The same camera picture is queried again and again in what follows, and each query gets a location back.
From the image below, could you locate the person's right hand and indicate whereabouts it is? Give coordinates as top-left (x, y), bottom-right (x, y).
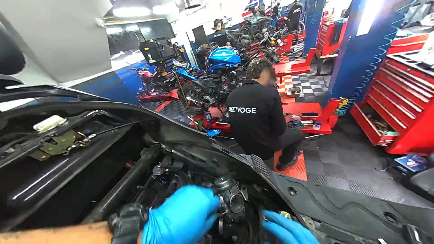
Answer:
top-left (261, 210), bottom-right (320, 244)

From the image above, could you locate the person's left hand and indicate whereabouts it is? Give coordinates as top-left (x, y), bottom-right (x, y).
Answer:
top-left (141, 184), bottom-right (221, 244)

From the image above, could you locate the person's left forearm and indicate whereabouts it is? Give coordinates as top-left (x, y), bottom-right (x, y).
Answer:
top-left (0, 203), bottom-right (150, 244)

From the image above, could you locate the metal carburetor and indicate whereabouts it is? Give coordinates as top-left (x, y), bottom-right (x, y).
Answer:
top-left (213, 176), bottom-right (246, 224)

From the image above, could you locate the black plastic floorboard panel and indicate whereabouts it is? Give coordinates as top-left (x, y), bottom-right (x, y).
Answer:
top-left (269, 171), bottom-right (434, 244)

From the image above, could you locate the black scooter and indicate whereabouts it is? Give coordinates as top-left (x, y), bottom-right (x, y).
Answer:
top-left (0, 80), bottom-right (311, 244)

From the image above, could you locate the pile of small tools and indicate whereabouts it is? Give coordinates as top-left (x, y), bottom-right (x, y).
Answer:
top-left (285, 115), bottom-right (313, 128)

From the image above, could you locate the red motorcycle lift platform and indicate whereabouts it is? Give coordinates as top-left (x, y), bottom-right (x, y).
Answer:
top-left (190, 98), bottom-right (344, 135)
top-left (136, 88), bottom-right (179, 103)
top-left (271, 48), bottom-right (317, 84)

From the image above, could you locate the pile of drawer tools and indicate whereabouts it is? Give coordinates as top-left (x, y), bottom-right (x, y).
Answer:
top-left (360, 108), bottom-right (399, 137)

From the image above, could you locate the blue picture box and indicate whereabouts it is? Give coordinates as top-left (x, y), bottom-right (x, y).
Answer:
top-left (394, 155), bottom-right (428, 173)

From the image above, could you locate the red motorcycle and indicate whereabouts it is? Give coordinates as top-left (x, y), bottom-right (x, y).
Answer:
top-left (129, 65), bottom-right (177, 99)

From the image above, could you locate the blue motorcycle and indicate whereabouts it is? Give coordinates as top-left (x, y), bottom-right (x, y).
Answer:
top-left (170, 46), bottom-right (253, 119)

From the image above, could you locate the black seat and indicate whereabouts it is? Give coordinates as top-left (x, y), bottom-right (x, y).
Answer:
top-left (410, 167), bottom-right (434, 204)

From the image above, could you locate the olive metal latch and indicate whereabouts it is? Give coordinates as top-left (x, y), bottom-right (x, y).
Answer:
top-left (30, 131), bottom-right (88, 161)

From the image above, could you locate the black top case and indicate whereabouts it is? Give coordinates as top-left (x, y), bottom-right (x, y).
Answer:
top-left (139, 37), bottom-right (178, 66)

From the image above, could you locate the red tool chest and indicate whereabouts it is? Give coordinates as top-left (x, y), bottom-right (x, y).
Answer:
top-left (350, 33), bottom-right (434, 156)

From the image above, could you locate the row of partly dismantled motorcycles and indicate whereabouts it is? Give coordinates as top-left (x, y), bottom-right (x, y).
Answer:
top-left (231, 3), bottom-right (304, 65)

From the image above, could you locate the white rectangular lamp part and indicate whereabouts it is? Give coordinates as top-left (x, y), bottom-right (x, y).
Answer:
top-left (33, 115), bottom-right (67, 133)

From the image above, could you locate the large dark window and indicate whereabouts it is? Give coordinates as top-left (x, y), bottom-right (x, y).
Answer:
top-left (106, 18), bottom-right (176, 56)

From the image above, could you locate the red tool cabinet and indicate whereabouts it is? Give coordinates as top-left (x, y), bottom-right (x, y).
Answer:
top-left (315, 14), bottom-right (348, 57)

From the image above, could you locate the fluorescent ceiling lamp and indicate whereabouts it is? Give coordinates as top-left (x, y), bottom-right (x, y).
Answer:
top-left (152, 5), bottom-right (179, 15)
top-left (113, 7), bottom-right (151, 17)

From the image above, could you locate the blue pillar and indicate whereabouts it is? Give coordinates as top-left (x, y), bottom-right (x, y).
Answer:
top-left (303, 0), bottom-right (326, 53)

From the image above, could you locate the black control cable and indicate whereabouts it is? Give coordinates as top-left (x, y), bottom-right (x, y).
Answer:
top-left (87, 121), bottom-right (140, 139)

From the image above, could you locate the blue lift post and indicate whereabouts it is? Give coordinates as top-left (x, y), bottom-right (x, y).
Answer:
top-left (326, 0), bottom-right (410, 108)

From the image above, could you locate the blue coiled air hose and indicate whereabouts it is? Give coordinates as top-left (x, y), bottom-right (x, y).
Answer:
top-left (336, 0), bottom-right (417, 116)

